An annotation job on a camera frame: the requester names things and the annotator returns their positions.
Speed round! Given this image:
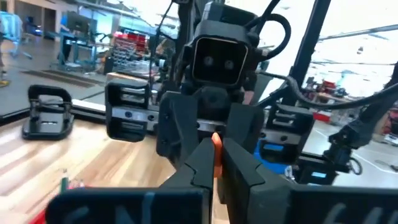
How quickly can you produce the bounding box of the wooden top table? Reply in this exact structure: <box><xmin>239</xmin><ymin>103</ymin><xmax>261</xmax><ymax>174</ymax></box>
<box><xmin>105</xmin><ymin>72</ymin><xmax>158</xmax><ymax>85</ymax></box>

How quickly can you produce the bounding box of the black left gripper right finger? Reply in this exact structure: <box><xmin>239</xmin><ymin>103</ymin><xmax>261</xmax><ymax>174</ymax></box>
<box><xmin>222</xmin><ymin>138</ymin><xmax>398</xmax><ymax>224</ymax></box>

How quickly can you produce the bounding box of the blue metal table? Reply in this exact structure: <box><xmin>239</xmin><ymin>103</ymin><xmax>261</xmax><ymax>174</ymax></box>
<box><xmin>57</xmin><ymin>29</ymin><xmax>105</xmax><ymax>72</ymax></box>

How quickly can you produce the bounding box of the red plastic bin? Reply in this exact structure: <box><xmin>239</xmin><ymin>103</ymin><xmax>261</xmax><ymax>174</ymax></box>
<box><xmin>29</xmin><ymin>183</ymin><xmax>86</xmax><ymax>224</ymax></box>

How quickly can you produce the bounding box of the green crayon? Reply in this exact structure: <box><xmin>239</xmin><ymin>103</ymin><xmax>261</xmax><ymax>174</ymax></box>
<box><xmin>60</xmin><ymin>176</ymin><xmax>70</xmax><ymax>194</ymax></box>

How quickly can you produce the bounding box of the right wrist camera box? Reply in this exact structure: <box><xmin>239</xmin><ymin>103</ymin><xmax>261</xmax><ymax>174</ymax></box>
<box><xmin>182</xmin><ymin>1</ymin><xmax>259</xmax><ymax>88</ymax></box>

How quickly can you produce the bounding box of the blue plastic bin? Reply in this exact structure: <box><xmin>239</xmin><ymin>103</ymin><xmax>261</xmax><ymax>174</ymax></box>
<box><xmin>252</xmin><ymin>139</ymin><xmax>290</xmax><ymax>175</ymax></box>

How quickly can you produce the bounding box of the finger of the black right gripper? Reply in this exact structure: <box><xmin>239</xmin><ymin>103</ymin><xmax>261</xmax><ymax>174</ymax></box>
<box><xmin>224</xmin><ymin>102</ymin><xmax>266</xmax><ymax>157</ymax></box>
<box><xmin>155</xmin><ymin>91</ymin><xmax>200</xmax><ymax>169</ymax></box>

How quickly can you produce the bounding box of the red parts shelf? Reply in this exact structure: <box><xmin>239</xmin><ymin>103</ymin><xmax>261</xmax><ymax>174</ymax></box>
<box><xmin>112</xmin><ymin>30</ymin><xmax>147</xmax><ymax>65</ymax></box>

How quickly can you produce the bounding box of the black sleeved cable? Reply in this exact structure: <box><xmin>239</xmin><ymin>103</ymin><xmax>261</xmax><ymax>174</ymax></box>
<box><xmin>259</xmin><ymin>70</ymin><xmax>398</xmax><ymax>110</ymax></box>

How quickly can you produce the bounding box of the black metal frame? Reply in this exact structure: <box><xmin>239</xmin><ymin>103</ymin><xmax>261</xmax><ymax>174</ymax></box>
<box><xmin>0</xmin><ymin>0</ymin><xmax>333</xmax><ymax>125</ymax></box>

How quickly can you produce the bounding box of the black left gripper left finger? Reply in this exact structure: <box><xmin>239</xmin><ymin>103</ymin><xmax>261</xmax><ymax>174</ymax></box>
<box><xmin>45</xmin><ymin>138</ymin><xmax>215</xmax><ymax>224</ymax></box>

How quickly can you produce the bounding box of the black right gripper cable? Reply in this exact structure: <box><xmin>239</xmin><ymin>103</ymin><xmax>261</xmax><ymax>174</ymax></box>
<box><xmin>244</xmin><ymin>0</ymin><xmax>292</xmax><ymax>62</ymax></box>

